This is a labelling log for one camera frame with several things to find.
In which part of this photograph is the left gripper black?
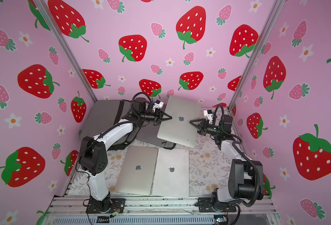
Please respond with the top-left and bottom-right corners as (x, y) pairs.
(138, 109), (171, 126)

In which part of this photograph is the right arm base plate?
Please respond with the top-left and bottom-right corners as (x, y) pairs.
(194, 197), (237, 213)

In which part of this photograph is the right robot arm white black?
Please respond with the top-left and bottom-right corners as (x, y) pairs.
(190, 104), (264, 212)

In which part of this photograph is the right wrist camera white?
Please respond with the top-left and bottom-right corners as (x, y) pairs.
(204, 109), (213, 122)

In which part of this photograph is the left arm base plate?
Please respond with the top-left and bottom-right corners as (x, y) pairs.
(86, 197), (126, 214)

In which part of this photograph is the grey laptop bag black strap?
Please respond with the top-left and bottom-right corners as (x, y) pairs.
(79, 99), (144, 151)

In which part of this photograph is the aluminium post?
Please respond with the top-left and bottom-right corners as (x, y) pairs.
(35, 1), (97, 110)
(227, 0), (286, 112)

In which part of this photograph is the right rear aluminium post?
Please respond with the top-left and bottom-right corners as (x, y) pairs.
(227, 0), (286, 112)

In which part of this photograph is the left rear aluminium post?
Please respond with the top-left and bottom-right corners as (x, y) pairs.
(35, 1), (97, 110)

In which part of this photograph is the silver laptop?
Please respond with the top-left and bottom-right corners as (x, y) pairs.
(152, 148), (190, 198)
(115, 146), (158, 196)
(157, 96), (201, 148)

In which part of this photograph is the aluminium frame rail front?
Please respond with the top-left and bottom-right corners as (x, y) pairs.
(42, 195), (281, 225)

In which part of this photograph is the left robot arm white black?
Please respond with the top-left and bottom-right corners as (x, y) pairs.
(77, 92), (172, 213)

